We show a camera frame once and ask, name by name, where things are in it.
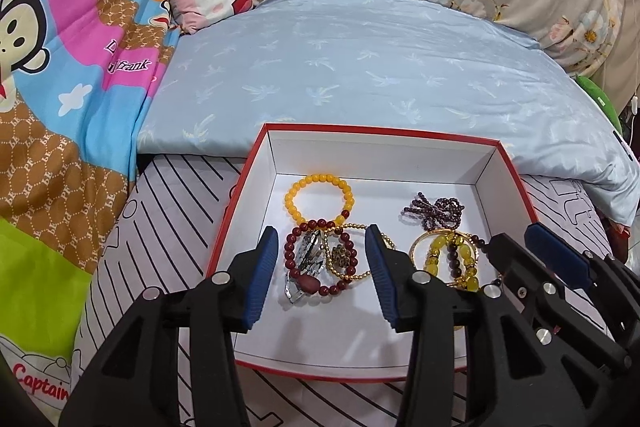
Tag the thin gold bangle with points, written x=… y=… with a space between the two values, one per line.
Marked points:
x=412 y=252

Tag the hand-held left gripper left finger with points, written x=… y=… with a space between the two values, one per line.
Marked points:
x=260 y=277

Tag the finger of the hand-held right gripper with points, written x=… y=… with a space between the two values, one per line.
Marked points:
x=555 y=252
x=510 y=257

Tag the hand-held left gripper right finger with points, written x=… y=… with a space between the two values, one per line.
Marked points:
x=382 y=277

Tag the silver hair clip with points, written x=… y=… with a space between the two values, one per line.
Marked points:
x=307 y=252

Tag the red cardboard box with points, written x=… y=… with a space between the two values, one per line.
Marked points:
x=325 y=332

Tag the striped bed sheet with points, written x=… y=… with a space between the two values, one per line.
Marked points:
x=165 y=207

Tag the green plush object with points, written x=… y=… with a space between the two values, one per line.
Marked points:
x=600 y=94

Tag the cartoon monkey blanket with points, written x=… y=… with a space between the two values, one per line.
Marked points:
x=75 y=157

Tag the light blue quilt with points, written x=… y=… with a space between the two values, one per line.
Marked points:
x=375 y=72

